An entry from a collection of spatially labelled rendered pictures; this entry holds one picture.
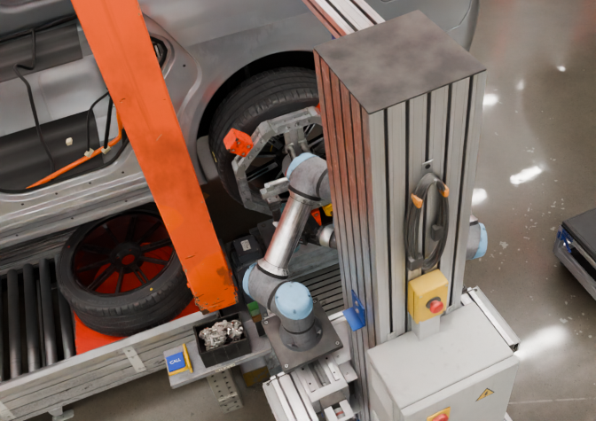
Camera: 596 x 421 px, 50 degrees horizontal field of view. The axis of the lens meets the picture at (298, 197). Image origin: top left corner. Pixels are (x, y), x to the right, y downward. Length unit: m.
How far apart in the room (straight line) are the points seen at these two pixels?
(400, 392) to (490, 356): 0.25
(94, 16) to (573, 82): 3.48
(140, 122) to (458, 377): 1.16
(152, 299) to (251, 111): 0.95
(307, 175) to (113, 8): 0.76
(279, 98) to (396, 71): 1.40
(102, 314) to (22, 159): 0.90
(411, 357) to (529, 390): 1.44
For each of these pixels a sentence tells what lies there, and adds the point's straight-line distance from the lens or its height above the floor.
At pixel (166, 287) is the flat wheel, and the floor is 0.50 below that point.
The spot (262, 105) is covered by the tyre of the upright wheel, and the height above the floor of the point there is 1.17.
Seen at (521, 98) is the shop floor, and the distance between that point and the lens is 4.47.
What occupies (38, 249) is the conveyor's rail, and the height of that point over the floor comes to 0.33.
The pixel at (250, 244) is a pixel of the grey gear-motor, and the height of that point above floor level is 0.43.
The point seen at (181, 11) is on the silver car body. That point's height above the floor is 1.59.
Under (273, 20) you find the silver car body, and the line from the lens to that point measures 2.55.
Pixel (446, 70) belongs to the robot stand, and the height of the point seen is 2.03.
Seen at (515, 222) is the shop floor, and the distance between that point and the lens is 3.69.
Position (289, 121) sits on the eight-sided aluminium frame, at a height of 1.12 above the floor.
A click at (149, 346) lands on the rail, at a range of 3.00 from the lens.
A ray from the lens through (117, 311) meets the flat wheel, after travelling 2.96.
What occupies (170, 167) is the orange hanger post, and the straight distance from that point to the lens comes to 2.14.
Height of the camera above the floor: 2.77
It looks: 47 degrees down
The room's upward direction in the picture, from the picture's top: 10 degrees counter-clockwise
